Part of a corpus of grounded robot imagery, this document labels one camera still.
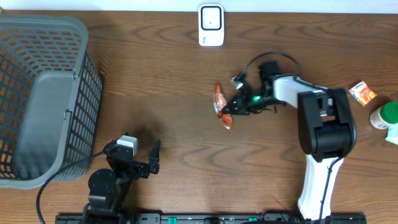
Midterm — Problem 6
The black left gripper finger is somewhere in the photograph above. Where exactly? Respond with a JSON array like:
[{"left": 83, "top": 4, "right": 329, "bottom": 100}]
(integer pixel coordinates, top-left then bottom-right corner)
[
  {"left": 110, "top": 133, "right": 129, "bottom": 146},
  {"left": 147, "top": 139, "right": 161, "bottom": 174}
]

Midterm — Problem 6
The red Top chocolate bar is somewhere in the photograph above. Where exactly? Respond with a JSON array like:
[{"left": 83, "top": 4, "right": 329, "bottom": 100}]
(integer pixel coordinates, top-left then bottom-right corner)
[{"left": 213, "top": 83, "right": 233, "bottom": 132}]

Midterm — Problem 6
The orange tissue pack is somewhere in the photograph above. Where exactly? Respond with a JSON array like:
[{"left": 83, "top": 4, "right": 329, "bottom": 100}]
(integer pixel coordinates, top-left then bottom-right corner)
[{"left": 349, "top": 81, "right": 377, "bottom": 106}]

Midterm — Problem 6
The green lid jar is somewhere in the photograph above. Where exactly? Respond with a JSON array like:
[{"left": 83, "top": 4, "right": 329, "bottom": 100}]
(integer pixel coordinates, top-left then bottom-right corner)
[{"left": 369, "top": 101, "right": 397, "bottom": 129}]

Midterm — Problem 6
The teal wet wipes pack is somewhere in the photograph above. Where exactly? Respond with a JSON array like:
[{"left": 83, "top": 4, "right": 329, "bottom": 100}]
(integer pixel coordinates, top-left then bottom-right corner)
[{"left": 385, "top": 124, "right": 398, "bottom": 145}]

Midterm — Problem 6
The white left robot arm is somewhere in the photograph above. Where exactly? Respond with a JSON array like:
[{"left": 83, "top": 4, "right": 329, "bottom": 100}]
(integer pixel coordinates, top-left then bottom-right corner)
[{"left": 82, "top": 134, "right": 161, "bottom": 224}]

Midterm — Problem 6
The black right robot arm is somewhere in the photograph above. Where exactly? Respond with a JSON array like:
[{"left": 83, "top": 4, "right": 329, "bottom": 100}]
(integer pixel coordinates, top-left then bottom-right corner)
[{"left": 213, "top": 61, "right": 356, "bottom": 223}]

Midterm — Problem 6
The white barcode scanner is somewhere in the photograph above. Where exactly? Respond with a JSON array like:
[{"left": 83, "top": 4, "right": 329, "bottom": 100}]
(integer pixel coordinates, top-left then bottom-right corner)
[{"left": 198, "top": 4, "right": 225, "bottom": 47}]

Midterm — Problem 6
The grey plastic basket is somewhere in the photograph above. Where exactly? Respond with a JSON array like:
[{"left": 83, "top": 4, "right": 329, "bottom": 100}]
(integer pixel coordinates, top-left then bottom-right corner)
[{"left": 1, "top": 14, "right": 103, "bottom": 189}]

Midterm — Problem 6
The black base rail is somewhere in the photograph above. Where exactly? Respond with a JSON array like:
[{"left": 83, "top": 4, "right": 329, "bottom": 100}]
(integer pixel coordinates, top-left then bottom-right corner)
[{"left": 55, "top": 211, "right": 367, "bottom": 224}]

